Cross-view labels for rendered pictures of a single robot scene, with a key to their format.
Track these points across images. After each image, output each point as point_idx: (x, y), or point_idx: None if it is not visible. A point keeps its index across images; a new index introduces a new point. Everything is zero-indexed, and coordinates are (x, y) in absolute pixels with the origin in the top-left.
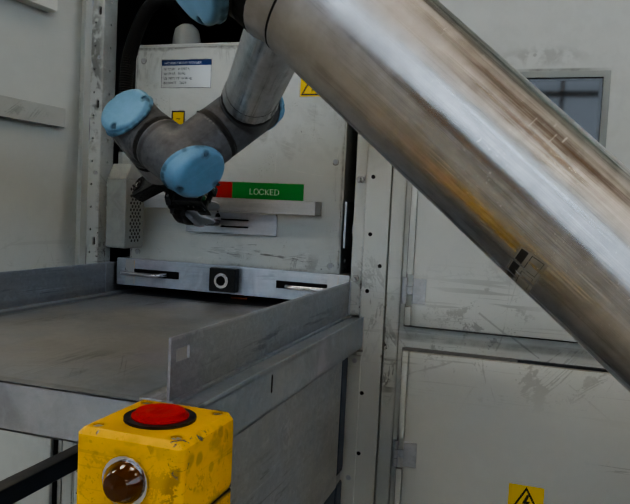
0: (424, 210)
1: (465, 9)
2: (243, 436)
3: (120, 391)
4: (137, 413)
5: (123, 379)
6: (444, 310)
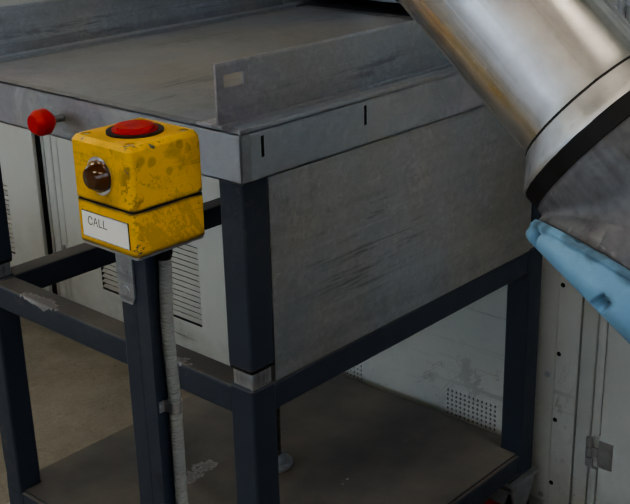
0: None
1: None
2: (333, 169)
3: (188, 115)
4: (114, 126)
5: (202, 105)
6: None
